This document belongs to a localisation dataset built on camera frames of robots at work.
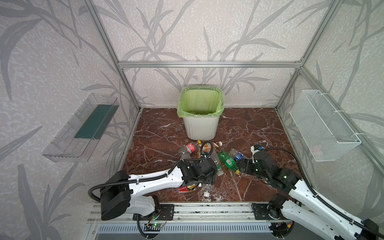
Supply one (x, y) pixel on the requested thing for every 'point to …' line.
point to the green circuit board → (154, 225)
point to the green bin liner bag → (200, 101)
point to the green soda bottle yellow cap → (229, 161)
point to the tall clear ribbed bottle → (207, 189)
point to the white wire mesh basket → (326, 134)
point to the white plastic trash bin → (201, 128)
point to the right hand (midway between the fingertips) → (241, 159)
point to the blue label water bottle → (236, 155)
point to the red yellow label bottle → (186, 188)
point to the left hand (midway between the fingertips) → (212, 174)
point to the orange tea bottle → (207, 147)
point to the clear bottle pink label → (190, 148)
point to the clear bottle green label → (214, 155)
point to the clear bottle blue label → (186, 156)
